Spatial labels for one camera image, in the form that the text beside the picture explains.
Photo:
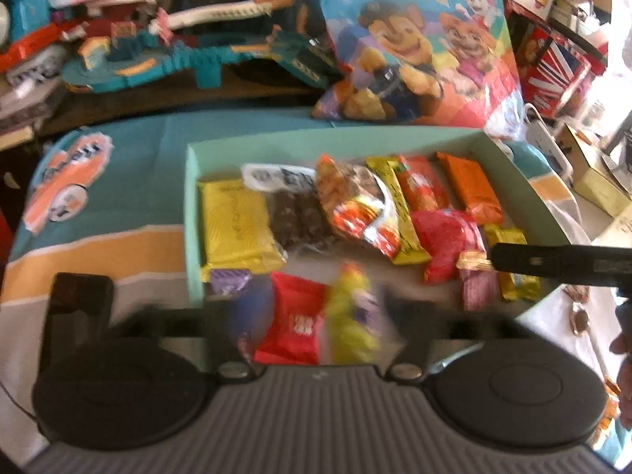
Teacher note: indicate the orange biscuit packet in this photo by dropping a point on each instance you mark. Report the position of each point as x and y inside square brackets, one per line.
[471, 187]

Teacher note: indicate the red foil snack packet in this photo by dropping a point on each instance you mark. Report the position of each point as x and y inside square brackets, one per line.
[444, 244]

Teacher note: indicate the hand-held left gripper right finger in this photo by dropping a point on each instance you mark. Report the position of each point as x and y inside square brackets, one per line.
[410, 335]

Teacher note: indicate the cartoon puppy printed bag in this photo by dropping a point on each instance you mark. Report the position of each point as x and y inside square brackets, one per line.
[419, 44]

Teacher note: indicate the small yellow snack packet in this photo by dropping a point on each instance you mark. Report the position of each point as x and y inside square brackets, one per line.
[516, 281]

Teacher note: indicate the teal toy track set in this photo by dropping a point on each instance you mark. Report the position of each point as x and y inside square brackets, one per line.
[197, 44]

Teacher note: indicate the black smartphone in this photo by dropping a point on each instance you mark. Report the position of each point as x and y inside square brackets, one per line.
[74, 306]

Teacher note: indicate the orange noodle snack bag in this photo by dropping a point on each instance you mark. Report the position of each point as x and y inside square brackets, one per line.
[355, 207]

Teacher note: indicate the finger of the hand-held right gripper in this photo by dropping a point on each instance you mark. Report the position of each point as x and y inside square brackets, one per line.
[553, 262]

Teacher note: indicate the person's right hand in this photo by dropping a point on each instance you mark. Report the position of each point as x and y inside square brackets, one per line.
[623, 335]

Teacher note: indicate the khaki gift box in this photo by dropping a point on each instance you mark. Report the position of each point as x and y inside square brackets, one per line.
[597, 177]

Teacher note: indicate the long yellow snack packet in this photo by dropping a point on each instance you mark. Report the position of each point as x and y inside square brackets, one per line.
[402, 217]

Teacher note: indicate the purple white candy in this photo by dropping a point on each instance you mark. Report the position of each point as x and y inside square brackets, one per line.
[229, 280]

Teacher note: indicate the dark jerky packet white label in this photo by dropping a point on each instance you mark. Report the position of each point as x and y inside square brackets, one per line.
[301, 217]

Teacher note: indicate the maroon foil candy packet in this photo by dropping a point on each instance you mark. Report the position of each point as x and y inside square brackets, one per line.
[478, 286]

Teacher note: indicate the red flag print tin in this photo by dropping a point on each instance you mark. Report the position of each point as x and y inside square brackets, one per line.
[555, 69]

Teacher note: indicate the yellow green candy packet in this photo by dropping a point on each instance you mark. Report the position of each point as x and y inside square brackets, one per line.
[353, 316]

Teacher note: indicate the red square snack packet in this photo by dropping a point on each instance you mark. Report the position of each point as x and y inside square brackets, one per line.
[291, 321]

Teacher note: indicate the mint green cardboard box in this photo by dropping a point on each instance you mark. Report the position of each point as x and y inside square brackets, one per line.
[306, 264]

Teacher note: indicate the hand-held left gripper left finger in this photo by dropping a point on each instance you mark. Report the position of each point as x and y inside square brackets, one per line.
[212, 335]

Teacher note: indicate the yellow square snack packet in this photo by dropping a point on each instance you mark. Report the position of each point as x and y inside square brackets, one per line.
[237, 227]

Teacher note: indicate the red orange snack packet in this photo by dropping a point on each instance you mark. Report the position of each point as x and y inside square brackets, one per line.
[424, 185]

